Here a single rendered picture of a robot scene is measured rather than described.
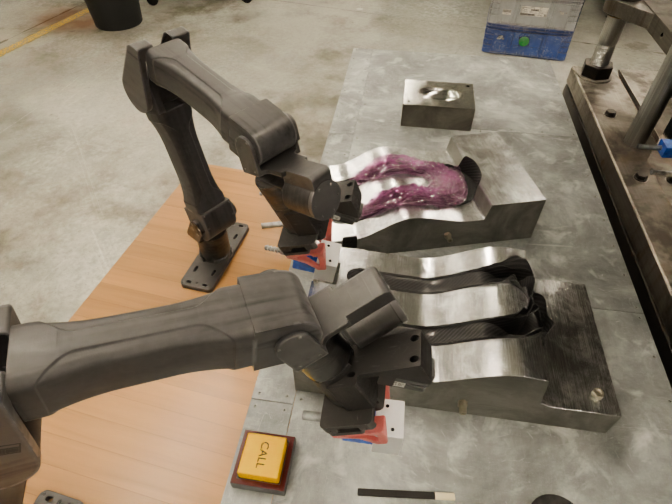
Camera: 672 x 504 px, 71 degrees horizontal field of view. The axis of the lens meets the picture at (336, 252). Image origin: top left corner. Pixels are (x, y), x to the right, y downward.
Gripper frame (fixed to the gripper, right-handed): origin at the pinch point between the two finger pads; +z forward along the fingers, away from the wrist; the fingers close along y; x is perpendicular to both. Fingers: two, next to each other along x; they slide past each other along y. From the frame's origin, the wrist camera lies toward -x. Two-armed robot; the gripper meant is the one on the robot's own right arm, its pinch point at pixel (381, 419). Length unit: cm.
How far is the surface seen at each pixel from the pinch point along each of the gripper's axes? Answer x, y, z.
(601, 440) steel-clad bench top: -23.9, 8.4, 29.6
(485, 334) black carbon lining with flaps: -11.9, 17.5, 10.1
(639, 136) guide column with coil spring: -52, 96, 42
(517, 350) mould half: -16.2, 14.0, 10.4
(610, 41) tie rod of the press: -55, 137, 33
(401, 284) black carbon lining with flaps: 1.5, 29.2, 7.4
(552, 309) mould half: -21.5, 28.7, 21.6
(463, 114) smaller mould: -10, 96, 17
